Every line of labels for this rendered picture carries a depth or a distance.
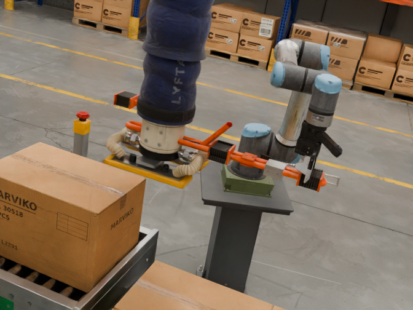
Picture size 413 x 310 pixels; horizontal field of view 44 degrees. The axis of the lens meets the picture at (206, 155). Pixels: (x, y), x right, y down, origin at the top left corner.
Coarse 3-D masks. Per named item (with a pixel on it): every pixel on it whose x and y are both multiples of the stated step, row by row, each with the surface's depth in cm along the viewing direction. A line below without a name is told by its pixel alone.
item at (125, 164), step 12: (108, 156) 202; (132, 156) 199; (120, 168) 198; (132, 168) 196; (144, 168) 197; (156, 168) 198; (168, 168) 196; (156, 180) 194; (168, 180) 192; (180, 180) 193
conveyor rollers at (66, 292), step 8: (0, 264) 227; (8, 264) 232; (16, 264) 229; (16, 272) 224; (32, 272) 225; (40, 272) 226; (32, 280) 221; (48, 280) 222; (56, 280) 223; (48, 288) 218; (64, 288) 220; (72, 288) 220; (72, 296) 220
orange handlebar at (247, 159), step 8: (136, 104) 231; (128, 128) 204; (136, 128) 203; (184, 136) 202; (184, 144) 198; (192, 144) 197; (232, 160) 194; (240, 160) 192; (248, 160) 191; (256, 160) 194; (264, 160) 194; (264, 168) 189; (288, 168) 191; (288, 176) 187; (296, 176) 186
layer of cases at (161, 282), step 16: (144, 272) 239; (160, 272) 241; (176, 272) 243; (144, 288) 228; (160, 288) 230; (176, 288) 232; (192, 288) 234; (208, 288) 236; (224, 288) 238; (128, 304) 217; (144, 304) 219; (160, 304) 220; (176, 304) 222; (192, 304) 224; (208, 304) 226; (224, 304) 227; (240, 304) 229; (256, 304) 231; (272, 304) 233
